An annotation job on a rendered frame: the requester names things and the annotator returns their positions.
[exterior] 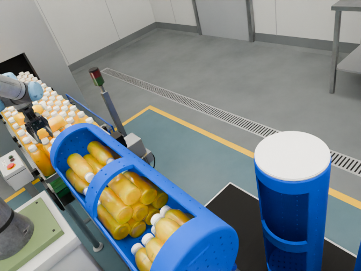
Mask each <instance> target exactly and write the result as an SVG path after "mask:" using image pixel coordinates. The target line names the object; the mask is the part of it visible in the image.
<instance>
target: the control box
mask: <svg viewBox="0 0 361 271"><path fill-rule="evenodd" d="M10 155H12V156H13V157H12V158H14V160H13V161H12V162H11V161H10V159H9V158H8V157H9V156H10ZM2 161H3V162H2ZM10 163H14V166H13V167H12V168H7V165H8V164H10ZM0 170H1V172H2V175H3V177H4V178H5V179H6V181H7V182H8V183H9V184H10V186H11V187H12V188H13V189H14V190H15V191H17V190H18V189H20V188H21V187H23V186H24V185H26V184H28V183H29V182H31V181H33V180H34V177H33V175H32V174H31V172H30V171H29V169H28V167H27V165H26V164H25V162H24V161H23V160H22V159H21V157H20V156H19V155H18V153H17V152H16V151H15V150H13V151H12V152H10V153H8V154H6V155H4V156H3V157H1V158H0Z"/></svg>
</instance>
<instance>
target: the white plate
mask: <svg viewBox="0 0 361 271"><path fill-rule="evenodd" d="M254 156H255V161H256V164H257V166H258V167H259V169H260V170H261V171H263V172H264V173H265V174H267V175H269V176H271V177H273V178H276V179H279V180H284V181H303V180H307V179H311V178H314V177H316V176H318V175H320V174H321V173H322V172H323V171H325V169H326V168H327V167H328V165H329V163H330V157H331V156H330V150H329V148H328V146H327V145H326V144H325V143H324V142H323V141H322V140H321V139H319V138H318V137H316V136H314V135H311V134H308V133H305V132H299V131H285V132H279V133H275V134H272V135H270V136H268V137H266V138H265V139H263V140H262V141H261V142H260V143H259V144H258V145H257V147H256V149H255V154H254Z"/></svg>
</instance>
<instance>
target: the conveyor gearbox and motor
mask: <svg viewBox="0 0 361 271"><path fill-rule="evenodd" d="M124 139H125V140H126V144H127V147H126V148H128V149H129V150H130V151H131V152H133V153H134V154H135V155H137V156H138V157H139V158H141V159H142V160H143V161H145V162H146V163H147V164H149V165H150V163H151V162H152V161H153V160H154V166H153V168H154V167H155V157H154V155H153V154H152V152H151V151H150V150H148V149H147V148H145V146H144V144H143V142H142V139H141V138H139V137H138V136H136V135H135V134H134V133H130V134H129V135H127V136H126V137H124Z"/></svg>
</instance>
